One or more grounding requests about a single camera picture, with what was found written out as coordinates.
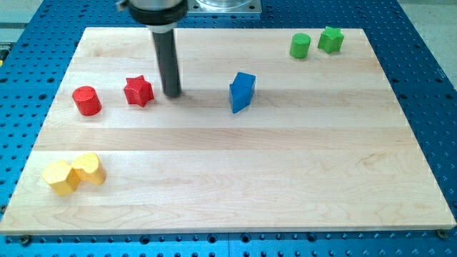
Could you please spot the blue cube block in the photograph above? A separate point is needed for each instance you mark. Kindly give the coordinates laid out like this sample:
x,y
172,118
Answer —
x,y
246,80

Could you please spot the yellow hexagon block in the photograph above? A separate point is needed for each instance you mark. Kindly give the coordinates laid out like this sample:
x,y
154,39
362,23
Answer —
x,y
61,177

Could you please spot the yellow heart block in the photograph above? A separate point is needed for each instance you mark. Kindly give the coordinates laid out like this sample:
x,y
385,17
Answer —
x,y
88,168

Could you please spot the red cylinder block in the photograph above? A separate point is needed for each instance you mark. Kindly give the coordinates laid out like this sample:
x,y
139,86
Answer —
x,y
86,100

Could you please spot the green cylinder block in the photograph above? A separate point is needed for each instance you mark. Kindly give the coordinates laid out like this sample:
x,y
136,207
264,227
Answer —
x,y
300,43

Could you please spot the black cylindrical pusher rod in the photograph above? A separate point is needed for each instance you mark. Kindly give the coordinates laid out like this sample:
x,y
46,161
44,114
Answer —
x,y
168,63

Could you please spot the blue triangle block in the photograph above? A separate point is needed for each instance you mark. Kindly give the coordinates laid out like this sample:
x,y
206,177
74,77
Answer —
x,y
240,96

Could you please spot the wooden board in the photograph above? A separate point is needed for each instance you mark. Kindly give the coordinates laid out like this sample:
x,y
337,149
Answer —
x,y
323,146

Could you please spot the green star block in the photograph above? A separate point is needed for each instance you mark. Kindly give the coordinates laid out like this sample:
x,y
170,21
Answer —
x,y
330,40

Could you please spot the red star block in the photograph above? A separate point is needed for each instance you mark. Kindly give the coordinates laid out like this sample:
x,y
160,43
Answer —
x,y
138,91

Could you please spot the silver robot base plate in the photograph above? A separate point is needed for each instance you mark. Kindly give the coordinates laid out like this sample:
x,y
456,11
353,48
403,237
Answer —
x,y
224,6

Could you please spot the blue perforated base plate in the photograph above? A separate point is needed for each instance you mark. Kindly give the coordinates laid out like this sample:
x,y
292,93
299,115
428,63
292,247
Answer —
x,y
38,61

